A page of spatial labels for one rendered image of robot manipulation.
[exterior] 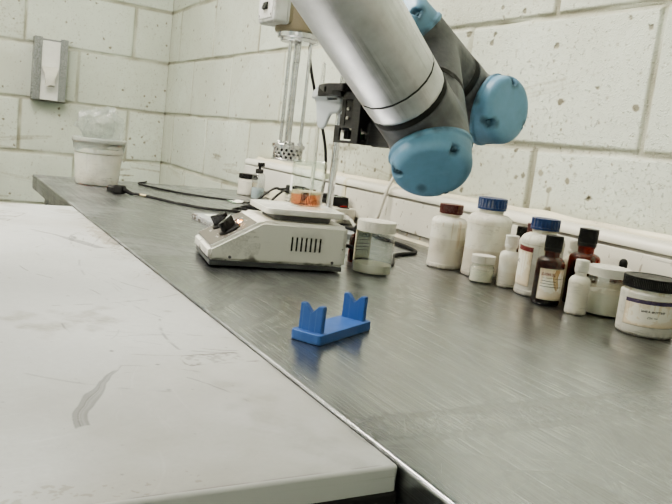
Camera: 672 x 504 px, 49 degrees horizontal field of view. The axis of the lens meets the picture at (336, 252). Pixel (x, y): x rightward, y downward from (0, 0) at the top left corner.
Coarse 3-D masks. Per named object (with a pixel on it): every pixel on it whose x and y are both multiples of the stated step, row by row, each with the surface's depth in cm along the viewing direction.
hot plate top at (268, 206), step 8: (256, 200) 111; (264, 200) 113; (264, 208) 104; (272, 208) 103; (280, 208) 103; (288, 208) 105; (296, 208) 106; (304, 208) 108; (328, 208) 112; (304, 216) 104; (312, 216) 105; (320, 216) 105; (328, 216) 105; (336, 216) 106; (344, 216) 107
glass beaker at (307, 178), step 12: (300, 156) 111; (300, 168) 107; (312, 168) 107; (324, 168) 108; (300, 180) 107; (312, 180) 107; (324, 180) 109; (300, 192) 107; (312, 192) 107; (288, 204) 109; (300, 204) 107; (312, 204) 108
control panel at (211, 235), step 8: (232, 216) 112; (240, 216) 110; (240, 224) 105; (248, 224) 103; (200, 232) 111; (208, 232) 109; (216, 232) 106; (232, 232) 103; (208, 240) 104; (216, 240) 102
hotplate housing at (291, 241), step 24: (264, 216) 107; (288, 216) 105; (240, 240) 101; (264, 240) 103; (288, 240) 104; (312, 240) 105; (336, 240) 106; (216, 264) 101; (240, 264) 102; (264, 264) 103; (288, 264) 105; (312, 264) 106; (336, 264) 107
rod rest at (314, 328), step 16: (304, 304) 70; (352, 304) 76; (304, 320) 70; (320, 320) 69; (336, 320) 75; (352, 320) 76; (368, 320) 76; (304, 336) 69; (320, 336) 68; (336, 336) 71
